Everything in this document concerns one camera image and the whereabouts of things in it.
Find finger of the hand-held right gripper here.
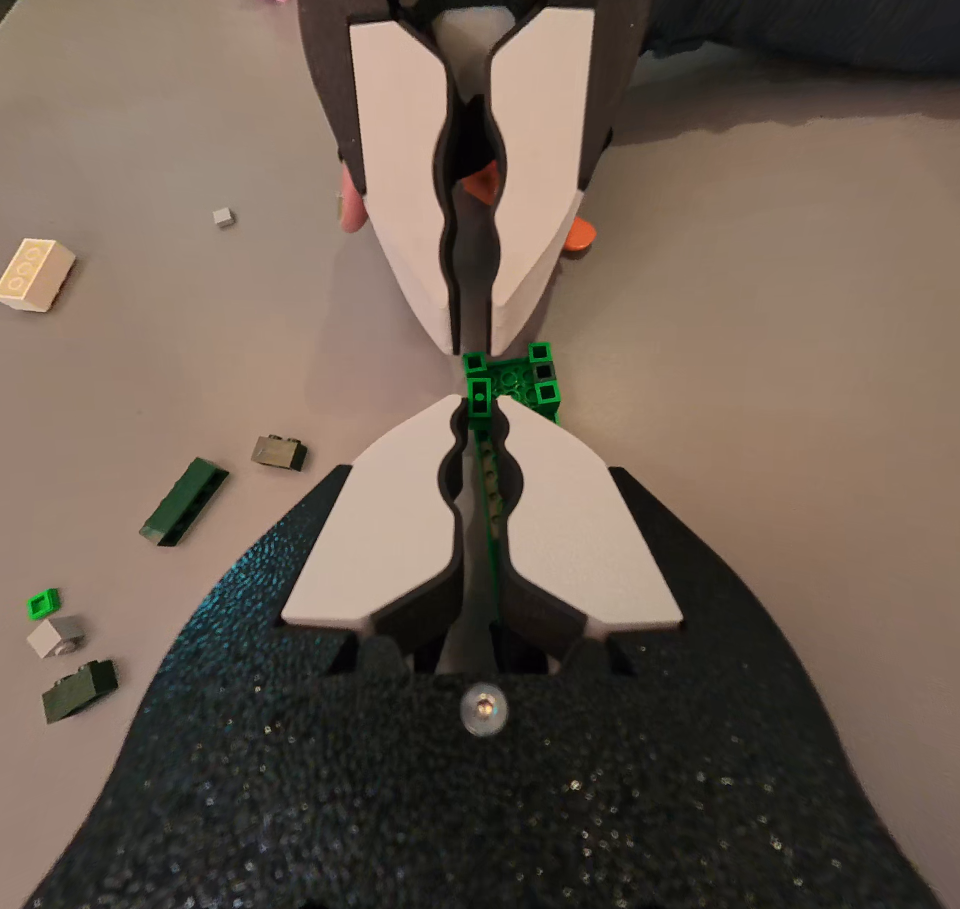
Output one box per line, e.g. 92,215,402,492
486,4,599,359
348,18,462,360

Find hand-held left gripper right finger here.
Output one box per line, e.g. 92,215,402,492
493,396,686,659

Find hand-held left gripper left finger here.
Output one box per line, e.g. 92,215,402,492
279,393,468,666

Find green studded baseplate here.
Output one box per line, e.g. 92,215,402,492
461,354,562,625

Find person's right hand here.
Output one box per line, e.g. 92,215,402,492
335,162,369,234

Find long dark green brick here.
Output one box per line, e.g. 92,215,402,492
138,456,231,548

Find beige brick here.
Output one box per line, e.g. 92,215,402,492
0,237,78,314

